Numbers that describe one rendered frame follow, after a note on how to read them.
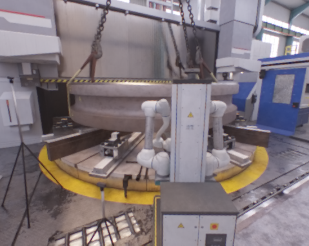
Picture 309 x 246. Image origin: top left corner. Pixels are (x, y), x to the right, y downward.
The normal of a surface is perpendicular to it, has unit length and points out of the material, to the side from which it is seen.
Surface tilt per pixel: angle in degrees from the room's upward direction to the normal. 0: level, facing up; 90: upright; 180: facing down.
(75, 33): 90
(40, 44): 90
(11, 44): 90
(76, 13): 90
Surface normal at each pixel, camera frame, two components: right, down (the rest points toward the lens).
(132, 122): -0.15, 0.19
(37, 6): 0.45, 0.18
